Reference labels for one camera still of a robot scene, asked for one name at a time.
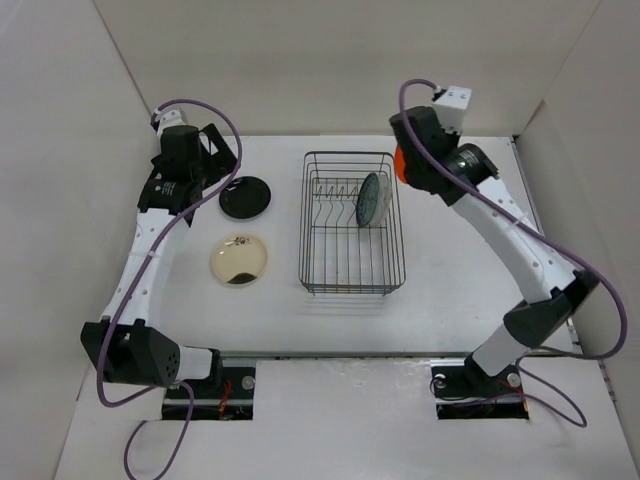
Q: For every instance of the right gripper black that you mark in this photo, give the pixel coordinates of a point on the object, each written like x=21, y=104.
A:
x=453, y=138

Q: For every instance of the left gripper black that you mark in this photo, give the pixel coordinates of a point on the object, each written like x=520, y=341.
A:
x=220, y=163

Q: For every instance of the orange round plate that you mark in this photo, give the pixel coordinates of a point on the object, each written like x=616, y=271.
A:
x=400, y=165

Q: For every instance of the blue patterned ceramic plate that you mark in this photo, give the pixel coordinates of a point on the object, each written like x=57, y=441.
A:
x=371, y=201

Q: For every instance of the clear glass plate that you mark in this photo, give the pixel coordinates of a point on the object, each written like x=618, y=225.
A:
x=386, y=197

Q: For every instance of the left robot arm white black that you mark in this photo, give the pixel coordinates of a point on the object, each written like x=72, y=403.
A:
x=127, y=344

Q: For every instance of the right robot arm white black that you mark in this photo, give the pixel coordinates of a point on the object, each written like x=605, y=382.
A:
x=466, y=180

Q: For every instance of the black round plate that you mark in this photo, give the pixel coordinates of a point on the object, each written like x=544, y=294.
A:
x=245, y=197

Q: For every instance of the cream plate with flower pattern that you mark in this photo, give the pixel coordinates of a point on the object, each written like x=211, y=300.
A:
x=239, y=259

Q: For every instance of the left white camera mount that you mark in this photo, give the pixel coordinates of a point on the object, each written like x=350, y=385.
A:
x=172, y=117

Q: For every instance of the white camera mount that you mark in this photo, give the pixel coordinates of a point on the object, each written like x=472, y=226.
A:
x=172, y=117
x=450, y=105

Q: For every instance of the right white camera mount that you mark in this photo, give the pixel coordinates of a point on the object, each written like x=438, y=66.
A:
x=450, y=105

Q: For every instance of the grey wire dish rack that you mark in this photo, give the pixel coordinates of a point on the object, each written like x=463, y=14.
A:
x=336, y=256

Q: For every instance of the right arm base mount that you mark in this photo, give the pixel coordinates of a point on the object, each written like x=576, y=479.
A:
x=461, y=394

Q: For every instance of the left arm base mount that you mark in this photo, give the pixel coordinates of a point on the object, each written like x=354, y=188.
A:
x=232, y=400

